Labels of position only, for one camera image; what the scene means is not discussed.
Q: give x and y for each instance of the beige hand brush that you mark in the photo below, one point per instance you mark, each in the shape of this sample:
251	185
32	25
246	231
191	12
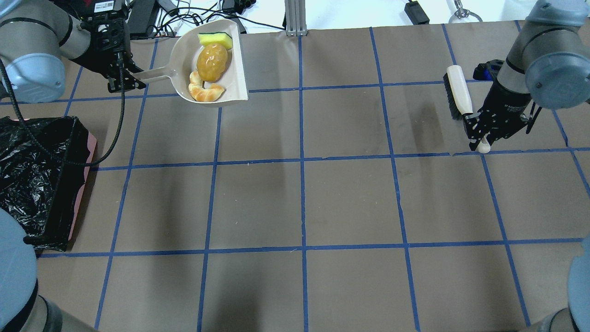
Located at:
458	94

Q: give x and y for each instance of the black power adapter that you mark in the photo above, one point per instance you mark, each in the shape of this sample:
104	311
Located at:
142	18

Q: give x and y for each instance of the golden croissant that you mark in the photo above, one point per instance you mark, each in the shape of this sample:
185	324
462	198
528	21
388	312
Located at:
201	94

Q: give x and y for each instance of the aluminium frame post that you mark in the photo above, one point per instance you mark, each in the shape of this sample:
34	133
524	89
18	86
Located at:
295	17

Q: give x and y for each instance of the round glazed bread roll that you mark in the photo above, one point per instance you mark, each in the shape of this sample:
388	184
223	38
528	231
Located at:
212	63

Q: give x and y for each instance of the beige plastic dustpan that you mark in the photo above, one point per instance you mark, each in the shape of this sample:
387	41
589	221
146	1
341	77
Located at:
183	60

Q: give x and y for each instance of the yellow green sponge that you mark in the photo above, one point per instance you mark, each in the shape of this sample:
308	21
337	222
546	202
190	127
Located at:
221	38

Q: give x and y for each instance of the pink bin with black bag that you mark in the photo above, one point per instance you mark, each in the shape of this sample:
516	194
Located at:
42	178

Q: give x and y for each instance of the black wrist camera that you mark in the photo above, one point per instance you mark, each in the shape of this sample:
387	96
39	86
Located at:
487	71

